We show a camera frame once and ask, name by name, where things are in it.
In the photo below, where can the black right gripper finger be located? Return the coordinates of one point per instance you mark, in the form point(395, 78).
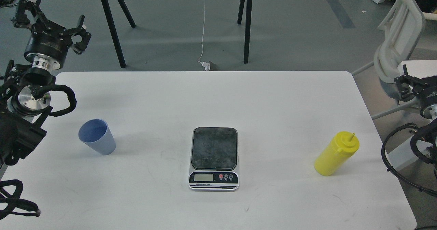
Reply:
point(411, 84)

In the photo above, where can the white power adapter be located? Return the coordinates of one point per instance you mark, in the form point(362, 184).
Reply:
point(209, 66)

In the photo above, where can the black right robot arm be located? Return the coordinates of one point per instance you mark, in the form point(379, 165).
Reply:
point(417, 133)

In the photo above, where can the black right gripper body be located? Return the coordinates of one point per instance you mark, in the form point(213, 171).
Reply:
point(427, 97)

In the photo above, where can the black digital kitchen scale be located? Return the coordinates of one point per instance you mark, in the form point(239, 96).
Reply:
point(214, 159)

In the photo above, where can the yellow squeeze bottle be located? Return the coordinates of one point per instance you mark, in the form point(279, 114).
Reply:
point(342, 146)

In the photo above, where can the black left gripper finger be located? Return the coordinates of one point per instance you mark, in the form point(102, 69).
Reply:
point(79, 30)
point(21, 20)

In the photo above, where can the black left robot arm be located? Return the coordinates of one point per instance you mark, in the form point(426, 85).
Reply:
point(29, 93)

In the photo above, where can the white office chair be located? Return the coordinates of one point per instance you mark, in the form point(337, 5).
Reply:
point(402, 26)

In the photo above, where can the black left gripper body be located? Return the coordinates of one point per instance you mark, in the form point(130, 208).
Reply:
point(42, 43)

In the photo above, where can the blue plastic cup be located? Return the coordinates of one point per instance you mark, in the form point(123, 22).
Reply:
point(96, 134)

